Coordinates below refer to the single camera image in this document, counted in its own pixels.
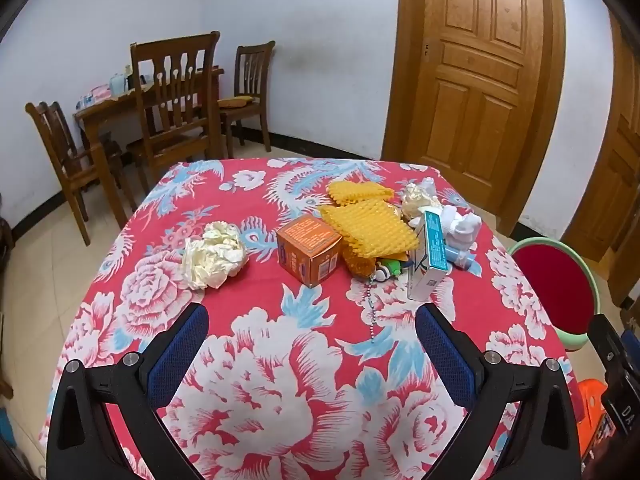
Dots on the white sock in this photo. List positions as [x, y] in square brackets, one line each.
[462, 227]

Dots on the pink white package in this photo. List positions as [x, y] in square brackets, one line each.
[97, 95]

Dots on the wooden dining table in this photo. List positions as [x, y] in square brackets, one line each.
[107, 110]

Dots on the orange cardboard box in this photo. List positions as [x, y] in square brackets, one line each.
[305, 255]

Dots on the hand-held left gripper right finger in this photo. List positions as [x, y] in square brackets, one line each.
[445, 360]

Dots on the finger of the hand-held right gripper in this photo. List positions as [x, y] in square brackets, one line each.
[602, 332]

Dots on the cream crumpled plastic bag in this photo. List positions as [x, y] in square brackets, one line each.
[215, 255]

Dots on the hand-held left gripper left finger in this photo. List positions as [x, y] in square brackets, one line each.
[180, 360]

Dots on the wooden panel door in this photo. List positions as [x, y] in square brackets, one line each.
[475, 85]
[615, 185]

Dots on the red floral tablecloth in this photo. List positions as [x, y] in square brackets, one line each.
[250, 285]

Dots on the pale teal container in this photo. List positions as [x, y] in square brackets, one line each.
[118, 84]

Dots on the orange plastic stool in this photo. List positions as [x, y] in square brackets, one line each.
[590, 410]

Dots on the red bucket green rim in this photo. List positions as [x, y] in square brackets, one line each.
[550, 285]

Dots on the wooden chair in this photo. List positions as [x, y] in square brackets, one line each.
[75, 170]
[255, 50]
[170, 45]

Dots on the white blue carton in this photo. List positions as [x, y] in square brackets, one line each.
[430, 260]

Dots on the crumpled cream paper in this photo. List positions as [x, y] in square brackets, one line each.
[417, 202]

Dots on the yellow seat cushion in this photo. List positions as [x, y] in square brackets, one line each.
[235, 102]

